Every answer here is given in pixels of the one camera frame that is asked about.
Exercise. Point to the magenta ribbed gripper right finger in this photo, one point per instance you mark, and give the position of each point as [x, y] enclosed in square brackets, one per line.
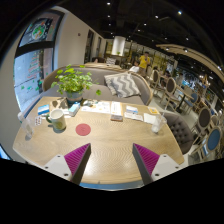
[152, 166]

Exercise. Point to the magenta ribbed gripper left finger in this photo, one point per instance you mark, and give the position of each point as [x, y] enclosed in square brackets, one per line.
[70, 166]

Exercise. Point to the round red coaster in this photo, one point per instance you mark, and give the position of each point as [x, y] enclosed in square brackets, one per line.
[83, 129]

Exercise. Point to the clear plastic cup with straw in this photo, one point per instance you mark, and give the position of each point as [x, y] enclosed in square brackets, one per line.
[159, 122]

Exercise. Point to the grey tufted armchair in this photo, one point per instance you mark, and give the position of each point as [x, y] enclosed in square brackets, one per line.
[180, 130]

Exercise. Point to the yellow small card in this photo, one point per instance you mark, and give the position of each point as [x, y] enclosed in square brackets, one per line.
[153, 110]

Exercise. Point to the light blue tissue box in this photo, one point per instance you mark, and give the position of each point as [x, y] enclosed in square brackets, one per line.
[74, 109]

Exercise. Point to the white menu booklet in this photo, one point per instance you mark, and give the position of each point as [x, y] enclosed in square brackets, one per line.
[116, 112]

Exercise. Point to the white paper leaflet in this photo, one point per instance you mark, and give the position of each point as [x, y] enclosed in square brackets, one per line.
[96, 106]

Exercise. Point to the clear drinking glass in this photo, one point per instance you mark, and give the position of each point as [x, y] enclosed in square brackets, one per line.
[25, 125]

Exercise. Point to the blue white card pack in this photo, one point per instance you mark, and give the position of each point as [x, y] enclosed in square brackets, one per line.
[43, 109]

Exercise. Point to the blue seat wooden chair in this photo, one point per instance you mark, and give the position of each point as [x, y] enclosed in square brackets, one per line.
[207, 149]

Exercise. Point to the grey curved sofa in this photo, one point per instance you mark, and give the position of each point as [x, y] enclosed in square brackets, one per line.
[100, 91]

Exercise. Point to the green potted plant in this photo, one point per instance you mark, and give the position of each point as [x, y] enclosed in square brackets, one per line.
[73, 83]

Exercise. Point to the grey white chevron cushion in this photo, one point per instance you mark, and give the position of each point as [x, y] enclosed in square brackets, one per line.
[122, 85]

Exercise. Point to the seated person in white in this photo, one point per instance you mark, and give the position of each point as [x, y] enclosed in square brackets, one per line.
[135, 67]

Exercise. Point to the person in yellow shirt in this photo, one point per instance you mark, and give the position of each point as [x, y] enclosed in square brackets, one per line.
[144, 63]

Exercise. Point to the white ceramic mug green handle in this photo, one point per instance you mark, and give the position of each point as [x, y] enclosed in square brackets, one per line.
[57, 119]

